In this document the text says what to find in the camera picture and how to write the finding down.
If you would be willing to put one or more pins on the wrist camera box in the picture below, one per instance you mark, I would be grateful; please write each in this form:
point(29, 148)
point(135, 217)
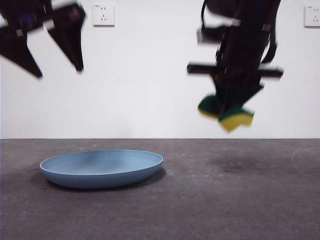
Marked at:
point(211, 35)

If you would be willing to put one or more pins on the white wall socket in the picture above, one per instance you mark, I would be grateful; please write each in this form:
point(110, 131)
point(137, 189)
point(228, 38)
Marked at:
point(104, 15)
point(312, 17)

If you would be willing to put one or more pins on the light blue round plate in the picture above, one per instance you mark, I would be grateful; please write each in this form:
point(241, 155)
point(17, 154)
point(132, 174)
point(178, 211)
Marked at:
point(100, 177)

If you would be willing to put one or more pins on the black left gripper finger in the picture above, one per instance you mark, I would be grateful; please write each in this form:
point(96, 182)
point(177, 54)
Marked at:
point(71, 37)
point(15, 47)

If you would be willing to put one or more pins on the yellow sponge with green pad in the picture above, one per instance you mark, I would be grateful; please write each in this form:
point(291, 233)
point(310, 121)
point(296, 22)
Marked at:
point(237, 122)

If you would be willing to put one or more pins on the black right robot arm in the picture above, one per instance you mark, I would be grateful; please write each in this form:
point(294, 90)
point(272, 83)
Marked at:
point(247, 37)

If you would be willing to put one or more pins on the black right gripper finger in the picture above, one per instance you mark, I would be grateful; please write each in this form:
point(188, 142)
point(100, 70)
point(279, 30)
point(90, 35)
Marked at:
point(245, 90)
point(222, 92)

